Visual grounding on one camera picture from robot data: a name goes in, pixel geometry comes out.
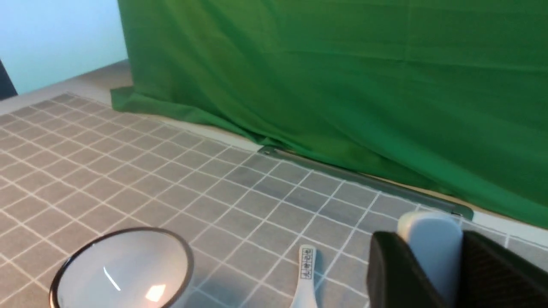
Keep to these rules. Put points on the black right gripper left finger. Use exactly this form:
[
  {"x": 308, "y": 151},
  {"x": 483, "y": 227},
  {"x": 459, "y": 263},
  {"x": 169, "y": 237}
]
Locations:
[{"x": 394, "y": 277}]

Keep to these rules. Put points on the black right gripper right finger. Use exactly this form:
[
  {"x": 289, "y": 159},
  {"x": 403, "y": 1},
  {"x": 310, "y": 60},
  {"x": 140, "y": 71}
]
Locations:
[{"x": 492, "y": 276}]

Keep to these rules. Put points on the plain white ceramic spoon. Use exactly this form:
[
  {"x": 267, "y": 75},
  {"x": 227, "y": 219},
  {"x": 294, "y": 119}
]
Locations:
[{"x": 436, "y": 242}]

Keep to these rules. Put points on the white spoon with characters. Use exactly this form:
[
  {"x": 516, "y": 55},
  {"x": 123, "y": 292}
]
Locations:
[{"x": 304, "y": 296}]

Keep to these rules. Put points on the green backdrop cloth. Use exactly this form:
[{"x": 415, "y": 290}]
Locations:
[{"x": 445, "y": 95}]

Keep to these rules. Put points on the black-rimmed white bowl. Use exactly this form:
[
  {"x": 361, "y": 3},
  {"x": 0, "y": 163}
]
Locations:
[{"x": 141, "y": 267}]

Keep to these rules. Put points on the grey checked tablecloth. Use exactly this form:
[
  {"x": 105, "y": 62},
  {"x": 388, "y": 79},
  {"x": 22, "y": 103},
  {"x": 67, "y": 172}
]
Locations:
[{"x": 72, "y": 169}]

